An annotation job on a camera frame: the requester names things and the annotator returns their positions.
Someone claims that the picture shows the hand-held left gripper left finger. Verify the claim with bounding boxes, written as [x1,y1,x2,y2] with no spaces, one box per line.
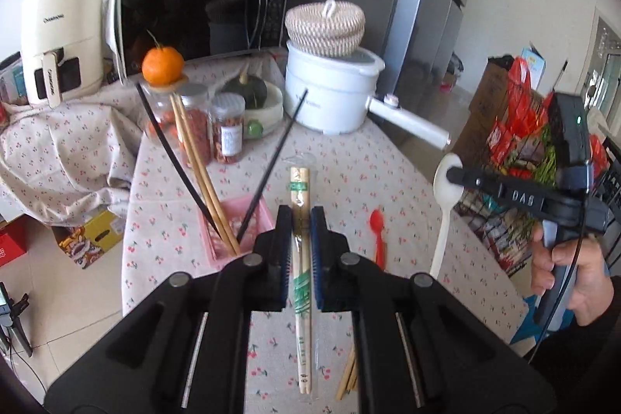
[43,204,294,414]

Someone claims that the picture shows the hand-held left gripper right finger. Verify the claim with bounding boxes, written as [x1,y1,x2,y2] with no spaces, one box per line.
[310,206,559,414]

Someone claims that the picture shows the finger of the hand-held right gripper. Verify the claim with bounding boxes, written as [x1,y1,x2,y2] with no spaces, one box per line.
[446,166,558,221]

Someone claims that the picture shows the pink perforated utensil holder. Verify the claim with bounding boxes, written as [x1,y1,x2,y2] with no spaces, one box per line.
[196,196,275,269]

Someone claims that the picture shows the green print chopstick pair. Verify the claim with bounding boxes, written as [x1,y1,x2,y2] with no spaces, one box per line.
[286,154,321,400]

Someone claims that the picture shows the red plastic spoon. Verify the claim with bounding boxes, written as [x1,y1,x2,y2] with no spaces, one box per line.
[369,209,389,269]

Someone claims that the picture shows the white plastic spoon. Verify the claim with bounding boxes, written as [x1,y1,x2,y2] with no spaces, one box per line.
[429,153,464,279]

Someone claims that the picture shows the black chopstick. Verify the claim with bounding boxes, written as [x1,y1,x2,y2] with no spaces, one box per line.
[136,83,214,228]
[236,88,310,246]

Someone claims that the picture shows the bundle of bamboo chopsticks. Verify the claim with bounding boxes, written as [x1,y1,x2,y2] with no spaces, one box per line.
[336,336,360,400]

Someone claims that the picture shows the person's right forearm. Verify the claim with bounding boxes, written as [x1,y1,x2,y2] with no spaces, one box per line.
[526,275,621,395]

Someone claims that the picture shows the person's right hand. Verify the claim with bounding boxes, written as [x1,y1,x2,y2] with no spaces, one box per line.
[529,227,617,327]

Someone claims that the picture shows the green leafy vegetables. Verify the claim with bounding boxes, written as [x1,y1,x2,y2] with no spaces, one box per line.
[529,128,559,187]

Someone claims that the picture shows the red plastic bag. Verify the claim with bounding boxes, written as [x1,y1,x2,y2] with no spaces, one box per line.
[490,55,554,163]

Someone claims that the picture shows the cherry print tablecloth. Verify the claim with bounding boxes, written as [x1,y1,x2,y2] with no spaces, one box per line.
[0,50,529,414]

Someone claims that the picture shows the blue and white box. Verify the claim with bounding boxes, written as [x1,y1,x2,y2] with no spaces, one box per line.
[521,47,546,87]

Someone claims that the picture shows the metal framed glass door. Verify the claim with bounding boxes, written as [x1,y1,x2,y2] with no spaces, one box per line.
[589,7,621,114]

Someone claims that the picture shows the brown cardboard box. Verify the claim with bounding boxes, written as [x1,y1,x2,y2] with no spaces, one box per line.
[456,57,515,163]

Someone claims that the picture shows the labelled glass jar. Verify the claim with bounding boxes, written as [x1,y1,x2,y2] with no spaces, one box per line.
[208,93,246,165]

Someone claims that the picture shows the glass jar of red berries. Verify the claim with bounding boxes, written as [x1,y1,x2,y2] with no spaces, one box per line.
[143,77,214,167]

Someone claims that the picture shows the white electric pot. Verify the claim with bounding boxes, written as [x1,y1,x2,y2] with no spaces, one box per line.
[284,40,452,150]

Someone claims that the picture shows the green squash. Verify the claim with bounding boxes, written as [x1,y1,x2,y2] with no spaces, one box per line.
[220,74,267,109]

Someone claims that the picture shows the yellow printed cardboard box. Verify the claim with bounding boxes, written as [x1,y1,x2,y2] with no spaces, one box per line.
[52,209,126,270]

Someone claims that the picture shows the woven lidded basket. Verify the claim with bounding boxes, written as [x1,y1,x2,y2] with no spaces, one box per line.
[284,0,366,58]

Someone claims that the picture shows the orange fruit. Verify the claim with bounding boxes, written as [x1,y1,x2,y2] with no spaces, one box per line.
[142,31,185,87]

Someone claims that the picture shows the black door microwave oven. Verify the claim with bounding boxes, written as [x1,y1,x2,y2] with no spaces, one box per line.
[109,0,292,80]

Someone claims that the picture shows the red cardboard box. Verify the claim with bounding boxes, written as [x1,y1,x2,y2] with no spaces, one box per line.
[0,232,27,267]

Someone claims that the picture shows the black tripod stand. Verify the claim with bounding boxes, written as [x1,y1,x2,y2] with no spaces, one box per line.
[0,283,35,357]

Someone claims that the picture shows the cream air fryer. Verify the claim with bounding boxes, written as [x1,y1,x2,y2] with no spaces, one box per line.
[20,0,105,107]

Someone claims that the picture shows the black cable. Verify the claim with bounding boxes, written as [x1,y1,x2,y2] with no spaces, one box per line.
[531,196,590,364]

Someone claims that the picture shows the white dish with green handle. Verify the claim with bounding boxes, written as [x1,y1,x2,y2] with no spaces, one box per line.
[213,79,284,139]

